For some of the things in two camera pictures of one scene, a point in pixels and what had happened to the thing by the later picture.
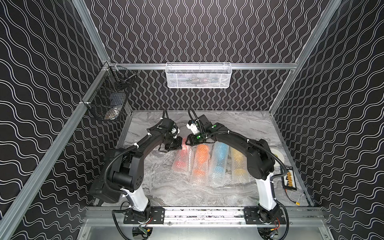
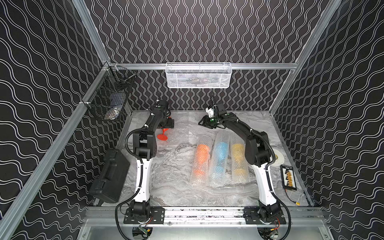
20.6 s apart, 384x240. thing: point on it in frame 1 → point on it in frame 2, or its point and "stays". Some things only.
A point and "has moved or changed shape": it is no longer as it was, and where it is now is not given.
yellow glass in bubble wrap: (238, 170) stays
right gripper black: (191, 140) → (204, 122)
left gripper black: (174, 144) → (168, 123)
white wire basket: (198, 75) stays
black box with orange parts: (288, 178) stays
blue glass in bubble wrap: (219, 164) stays
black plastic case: (105, 189) stays
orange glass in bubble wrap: (200, 166) stays
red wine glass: (183, 162) has moved or changed shape
